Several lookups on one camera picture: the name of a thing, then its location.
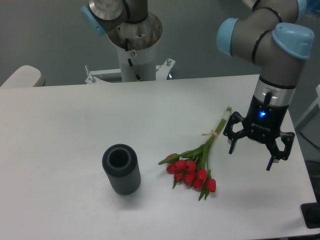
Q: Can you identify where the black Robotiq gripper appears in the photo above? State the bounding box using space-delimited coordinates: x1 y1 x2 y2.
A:
222 94 296 172

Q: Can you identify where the red tulip bouquet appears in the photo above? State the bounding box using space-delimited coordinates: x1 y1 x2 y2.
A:
158 106 232 201

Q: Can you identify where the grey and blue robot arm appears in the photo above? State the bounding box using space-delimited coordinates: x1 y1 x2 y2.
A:
81 0 314 164

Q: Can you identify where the white furniture at right edge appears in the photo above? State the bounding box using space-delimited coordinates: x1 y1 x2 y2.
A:
294 85 320 150

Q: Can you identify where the black device at table edge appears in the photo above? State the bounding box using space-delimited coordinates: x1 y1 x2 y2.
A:
300 202 320 229

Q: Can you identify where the dark grey ribbed vase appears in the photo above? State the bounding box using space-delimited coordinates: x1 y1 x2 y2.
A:
102 144 141 195

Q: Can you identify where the beige chair back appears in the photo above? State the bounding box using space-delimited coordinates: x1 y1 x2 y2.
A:
0 65 46 89

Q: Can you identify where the white pedestal base frame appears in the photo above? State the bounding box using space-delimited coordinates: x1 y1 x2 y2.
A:
84 58 176 85

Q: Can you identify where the black cable on pedestal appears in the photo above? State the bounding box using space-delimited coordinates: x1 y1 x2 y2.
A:
124 37 143 82

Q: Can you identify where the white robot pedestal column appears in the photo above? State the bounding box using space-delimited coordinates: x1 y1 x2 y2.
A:
107 13 164 82

